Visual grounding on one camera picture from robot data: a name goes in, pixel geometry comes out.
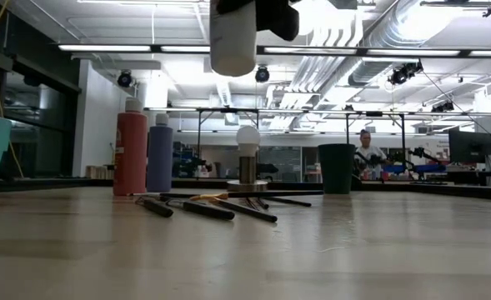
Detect yellow cable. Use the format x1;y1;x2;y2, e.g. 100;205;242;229
0;0;25;179

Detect large blue-violet paint bottle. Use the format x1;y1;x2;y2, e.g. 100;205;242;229
146;112;174;193

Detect large red paint bottle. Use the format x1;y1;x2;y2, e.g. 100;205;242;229
113;97;149;197

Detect brown wooden stack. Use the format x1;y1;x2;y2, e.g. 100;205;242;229
85;164;117;180

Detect person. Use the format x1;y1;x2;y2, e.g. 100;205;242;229
354;128;390;181

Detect black ceiling spotlight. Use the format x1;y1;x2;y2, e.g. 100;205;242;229
116;69;134;88
388;60;424;87
254;65;271;83

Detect dark green cup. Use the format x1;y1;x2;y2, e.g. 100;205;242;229
318;142;357;195

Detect black computer monitor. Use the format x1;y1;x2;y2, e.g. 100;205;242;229
448;129;491;164

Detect black gold-ferrule flat paintbrush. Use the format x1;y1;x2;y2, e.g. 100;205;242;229
188;189;324;203

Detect brass table lamp with bulb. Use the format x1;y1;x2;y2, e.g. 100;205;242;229
227;124;269;193

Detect long overhead light bar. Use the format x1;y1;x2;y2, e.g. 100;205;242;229
57;42;491;58

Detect black long gold-ferrule paintbrush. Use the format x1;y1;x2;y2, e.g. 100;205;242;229
209;197;278;224

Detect large white paint bottle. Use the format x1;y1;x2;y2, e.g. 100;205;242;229
209;0;258;78

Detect thick black silver-ferrule paintbrush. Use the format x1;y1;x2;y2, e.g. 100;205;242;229
134;196;175;219
164;198;236;222

